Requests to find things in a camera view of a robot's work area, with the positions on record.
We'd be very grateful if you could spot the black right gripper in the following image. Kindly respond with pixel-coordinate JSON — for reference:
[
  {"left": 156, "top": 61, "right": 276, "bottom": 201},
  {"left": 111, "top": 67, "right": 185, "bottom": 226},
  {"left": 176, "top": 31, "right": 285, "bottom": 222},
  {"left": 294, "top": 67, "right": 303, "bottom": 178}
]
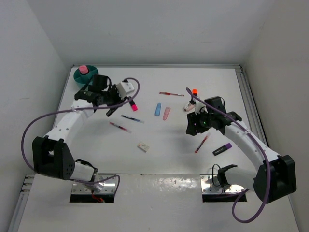
[{"left": 186, "top": 108, "right": 214, "bottom": 135}]

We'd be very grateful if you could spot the pink highlighter black body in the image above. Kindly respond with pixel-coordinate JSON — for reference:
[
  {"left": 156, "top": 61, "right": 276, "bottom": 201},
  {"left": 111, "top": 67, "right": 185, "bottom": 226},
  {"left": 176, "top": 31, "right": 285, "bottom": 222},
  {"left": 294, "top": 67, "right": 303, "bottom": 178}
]
[{"left": 129, "top": 100, "right": 138, "bottom": 112}]

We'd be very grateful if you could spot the pink capped clear tube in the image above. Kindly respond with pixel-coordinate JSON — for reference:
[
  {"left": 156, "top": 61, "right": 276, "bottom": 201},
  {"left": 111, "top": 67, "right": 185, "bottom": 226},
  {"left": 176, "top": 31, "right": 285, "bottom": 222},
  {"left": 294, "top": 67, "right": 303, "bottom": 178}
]
[{"left": 79, "top": 65, "right": 89, "bottom": 75}]

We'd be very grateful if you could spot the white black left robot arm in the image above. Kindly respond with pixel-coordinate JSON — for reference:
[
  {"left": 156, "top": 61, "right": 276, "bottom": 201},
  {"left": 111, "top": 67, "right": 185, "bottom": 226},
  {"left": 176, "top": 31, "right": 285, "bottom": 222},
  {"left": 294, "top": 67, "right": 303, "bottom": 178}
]
[{"left": 32, "top": 74, "right": 135, "bottom": 182}]

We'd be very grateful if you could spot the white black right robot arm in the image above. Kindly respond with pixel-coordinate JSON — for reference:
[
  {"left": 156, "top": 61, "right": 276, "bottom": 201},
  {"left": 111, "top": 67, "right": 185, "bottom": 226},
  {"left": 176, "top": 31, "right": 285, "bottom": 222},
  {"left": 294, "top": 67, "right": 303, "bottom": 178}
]
[{"left": 186, "top": 95, "right": 296, "bottom": 203}]

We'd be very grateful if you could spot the red pen left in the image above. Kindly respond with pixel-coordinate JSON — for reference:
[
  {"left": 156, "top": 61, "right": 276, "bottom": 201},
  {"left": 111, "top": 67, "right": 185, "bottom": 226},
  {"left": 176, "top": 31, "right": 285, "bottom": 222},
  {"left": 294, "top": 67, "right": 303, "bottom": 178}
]
[{"left": 109, "top": 122, "right": 131, "bottom": 133}]

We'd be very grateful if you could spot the red pen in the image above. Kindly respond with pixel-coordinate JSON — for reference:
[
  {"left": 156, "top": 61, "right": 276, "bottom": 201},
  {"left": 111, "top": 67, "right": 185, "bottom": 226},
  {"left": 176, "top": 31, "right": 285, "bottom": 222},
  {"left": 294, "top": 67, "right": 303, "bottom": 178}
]
[
  {"left": 109, "top": 122, "right": 131, "bottom": 133},
  {"left": 195, "top": 133, "right": 211, "bottom": 153},
  {"left": 159, "top": 91, "right": 184, "bottom": 97}
]

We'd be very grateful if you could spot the red pen lower right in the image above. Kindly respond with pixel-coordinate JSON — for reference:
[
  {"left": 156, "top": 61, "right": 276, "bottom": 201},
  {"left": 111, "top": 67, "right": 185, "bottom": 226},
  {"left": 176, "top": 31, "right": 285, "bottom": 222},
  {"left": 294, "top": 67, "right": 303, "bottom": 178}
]
[{"left": 195, "top": 133, "right": 211, "bottom": 153}]

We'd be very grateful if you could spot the blue pen centre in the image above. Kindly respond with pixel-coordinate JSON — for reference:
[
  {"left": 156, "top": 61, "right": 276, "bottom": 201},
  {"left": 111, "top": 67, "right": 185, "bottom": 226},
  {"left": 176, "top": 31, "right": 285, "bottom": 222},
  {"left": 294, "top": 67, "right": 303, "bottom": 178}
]
[{"left": 121, "top": 115, "right": 144, "bottom": 123}]

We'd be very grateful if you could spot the pink correction tape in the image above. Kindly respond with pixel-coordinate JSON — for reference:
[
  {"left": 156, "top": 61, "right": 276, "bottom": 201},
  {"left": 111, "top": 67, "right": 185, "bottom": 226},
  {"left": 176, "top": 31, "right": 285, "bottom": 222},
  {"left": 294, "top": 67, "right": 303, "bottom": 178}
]
[{"left": 163, "top": 107, "right": 171, "bottom": 121}]

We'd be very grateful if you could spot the purple highlighter black body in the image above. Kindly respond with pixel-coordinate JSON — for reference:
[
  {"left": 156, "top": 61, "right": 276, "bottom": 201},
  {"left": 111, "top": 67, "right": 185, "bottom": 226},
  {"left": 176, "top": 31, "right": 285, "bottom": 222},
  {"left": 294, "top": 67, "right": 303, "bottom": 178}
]
[{"left": 212, "top": 143, "right": 232, "bottom": 156}]

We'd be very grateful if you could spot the blue correction tape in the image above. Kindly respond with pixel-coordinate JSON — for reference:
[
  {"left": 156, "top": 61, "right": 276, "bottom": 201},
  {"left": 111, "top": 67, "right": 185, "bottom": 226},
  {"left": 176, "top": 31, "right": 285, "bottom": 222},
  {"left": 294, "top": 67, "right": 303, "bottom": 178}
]
[{"left": 154, "top": 103, "right": 161, "bottom": 116}]

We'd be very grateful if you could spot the red pen top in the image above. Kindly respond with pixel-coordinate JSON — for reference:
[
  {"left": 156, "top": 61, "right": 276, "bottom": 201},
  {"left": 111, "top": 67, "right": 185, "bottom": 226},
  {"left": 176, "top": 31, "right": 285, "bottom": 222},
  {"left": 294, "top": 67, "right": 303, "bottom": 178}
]
[{"left": 159, "top": 91, "right": 184, "bottom": 97}]

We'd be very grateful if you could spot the teal round desk organizer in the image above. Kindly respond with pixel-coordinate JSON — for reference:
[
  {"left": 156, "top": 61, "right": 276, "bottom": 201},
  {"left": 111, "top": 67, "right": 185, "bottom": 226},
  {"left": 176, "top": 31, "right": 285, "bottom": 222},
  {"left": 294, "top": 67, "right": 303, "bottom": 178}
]
[{"left": 73, "top": 65, "right": 98, "bottom": 88}]

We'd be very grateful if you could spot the white eraser with sleeve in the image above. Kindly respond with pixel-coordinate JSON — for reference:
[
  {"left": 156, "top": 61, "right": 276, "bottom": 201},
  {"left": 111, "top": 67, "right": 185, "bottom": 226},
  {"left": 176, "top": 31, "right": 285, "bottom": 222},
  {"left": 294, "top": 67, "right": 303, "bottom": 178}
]
[{"left": 137, "top": 142, "right": 150, "bottom": 152}]

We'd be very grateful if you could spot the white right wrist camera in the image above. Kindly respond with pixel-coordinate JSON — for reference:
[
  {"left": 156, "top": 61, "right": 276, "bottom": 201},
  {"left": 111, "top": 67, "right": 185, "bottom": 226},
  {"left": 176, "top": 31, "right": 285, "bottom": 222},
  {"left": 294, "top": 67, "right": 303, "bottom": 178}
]
[{"left": 194, "top": 99, "right": 207, "bottom": 115}]

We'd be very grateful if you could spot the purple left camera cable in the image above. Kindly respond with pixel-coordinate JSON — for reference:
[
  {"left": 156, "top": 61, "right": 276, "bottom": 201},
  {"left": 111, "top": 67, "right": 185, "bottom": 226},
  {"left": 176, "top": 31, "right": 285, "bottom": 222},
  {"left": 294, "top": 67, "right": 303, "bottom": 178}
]
[{"left": 21, "top": 77, "right": 141, "bottom": 191}]

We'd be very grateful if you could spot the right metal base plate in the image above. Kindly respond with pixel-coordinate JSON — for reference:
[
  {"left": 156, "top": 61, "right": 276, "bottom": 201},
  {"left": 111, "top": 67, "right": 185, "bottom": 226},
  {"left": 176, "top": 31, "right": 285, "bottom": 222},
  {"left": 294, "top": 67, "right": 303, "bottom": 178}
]
[{"left": 200, "top": 174, "right": 245, "bottom": 195}]

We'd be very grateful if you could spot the metal base plate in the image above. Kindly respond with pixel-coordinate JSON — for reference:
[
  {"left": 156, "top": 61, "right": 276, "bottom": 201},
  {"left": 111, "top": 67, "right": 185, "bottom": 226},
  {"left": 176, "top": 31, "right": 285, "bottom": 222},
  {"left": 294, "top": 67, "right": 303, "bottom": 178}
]
[
  {"left": 200, "top": 174, "right": 245, "bottom": 195},
  {"left": 71, "top": 174, "right": 119, "bottom": 195}
]

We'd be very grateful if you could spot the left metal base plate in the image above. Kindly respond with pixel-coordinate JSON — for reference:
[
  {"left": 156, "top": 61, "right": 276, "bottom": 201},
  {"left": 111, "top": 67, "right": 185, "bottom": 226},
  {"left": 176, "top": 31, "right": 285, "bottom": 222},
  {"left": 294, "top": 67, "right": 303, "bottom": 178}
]
[{"left": 71, "top": 174, "right": 119, "bottom": 195}]

